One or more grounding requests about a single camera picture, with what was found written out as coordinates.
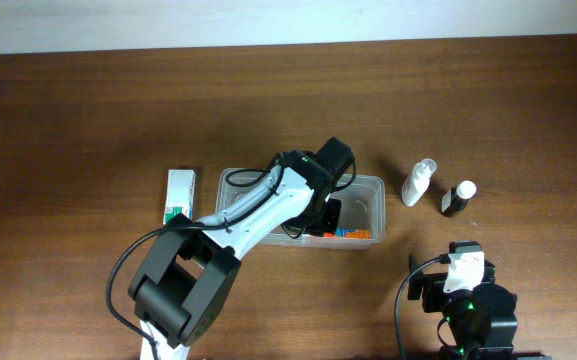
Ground orange tablet tube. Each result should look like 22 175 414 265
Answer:
324 228 372 239

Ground dark bottle white cap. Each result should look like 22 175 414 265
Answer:
440 180 477 218

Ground white spray bottle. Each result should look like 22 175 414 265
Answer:
401 158 437 207

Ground white green medicine box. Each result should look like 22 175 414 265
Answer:
163 169 196 224

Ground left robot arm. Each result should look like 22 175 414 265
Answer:
128 137 356 359

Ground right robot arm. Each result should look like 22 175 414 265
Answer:
407 241 518 360

